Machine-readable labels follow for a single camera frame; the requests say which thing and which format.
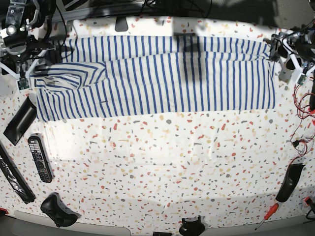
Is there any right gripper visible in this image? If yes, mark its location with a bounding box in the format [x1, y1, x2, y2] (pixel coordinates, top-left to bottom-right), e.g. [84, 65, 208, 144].
[0, 31, 56, 90]

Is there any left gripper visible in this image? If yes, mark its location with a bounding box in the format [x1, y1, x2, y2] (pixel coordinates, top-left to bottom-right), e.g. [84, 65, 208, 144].
[268, 33, 315, 85]

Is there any blue white striped t-shirt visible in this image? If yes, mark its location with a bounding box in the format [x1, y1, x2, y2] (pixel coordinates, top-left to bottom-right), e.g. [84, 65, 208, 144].
[33, 36, 276, 121]

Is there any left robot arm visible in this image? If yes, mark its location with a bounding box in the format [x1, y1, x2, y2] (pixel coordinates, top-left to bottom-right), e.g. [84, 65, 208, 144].
[265, 21, 315, 85]

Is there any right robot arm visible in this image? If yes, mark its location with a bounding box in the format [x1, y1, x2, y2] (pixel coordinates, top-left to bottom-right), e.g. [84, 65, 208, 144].
[0, 0, 65, 90]

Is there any black angled tube part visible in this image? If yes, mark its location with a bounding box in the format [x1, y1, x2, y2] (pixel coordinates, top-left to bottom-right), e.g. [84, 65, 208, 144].
[3, 97, 37, 146]

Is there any grey table clamp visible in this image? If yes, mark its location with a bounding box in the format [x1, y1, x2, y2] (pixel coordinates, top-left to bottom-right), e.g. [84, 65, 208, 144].
[115, 16, 128, 32]

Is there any black TV remote control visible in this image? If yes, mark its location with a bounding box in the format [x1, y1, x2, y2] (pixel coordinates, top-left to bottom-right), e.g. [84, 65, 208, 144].
[28, 136, 53, 183]

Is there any long black bar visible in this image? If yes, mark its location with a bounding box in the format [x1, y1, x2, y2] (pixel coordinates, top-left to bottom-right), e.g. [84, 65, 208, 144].
[0, 143, 35, 204]

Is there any black curved plastic shell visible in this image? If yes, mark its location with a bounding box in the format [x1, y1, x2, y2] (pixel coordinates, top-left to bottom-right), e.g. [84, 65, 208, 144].
[276, 163, 305, 203]

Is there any black game controller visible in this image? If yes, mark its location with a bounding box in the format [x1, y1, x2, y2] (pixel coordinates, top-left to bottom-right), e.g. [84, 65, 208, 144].
[40, 194, 78, 228]

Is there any small red black connector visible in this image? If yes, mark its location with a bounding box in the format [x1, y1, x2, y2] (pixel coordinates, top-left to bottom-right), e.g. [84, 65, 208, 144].
[304, 197, 313, 206]

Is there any red and black wire bundle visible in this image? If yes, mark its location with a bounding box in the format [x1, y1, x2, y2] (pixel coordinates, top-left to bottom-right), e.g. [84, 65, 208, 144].
[286, 81, 315, 170]

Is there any red handled screwdriver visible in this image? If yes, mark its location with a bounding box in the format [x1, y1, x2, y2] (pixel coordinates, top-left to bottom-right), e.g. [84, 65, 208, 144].
[254, 203, 279, 231]

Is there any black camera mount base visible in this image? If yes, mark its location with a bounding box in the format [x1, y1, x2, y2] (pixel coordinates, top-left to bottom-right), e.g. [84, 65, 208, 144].
[179, 216, 205, 236]

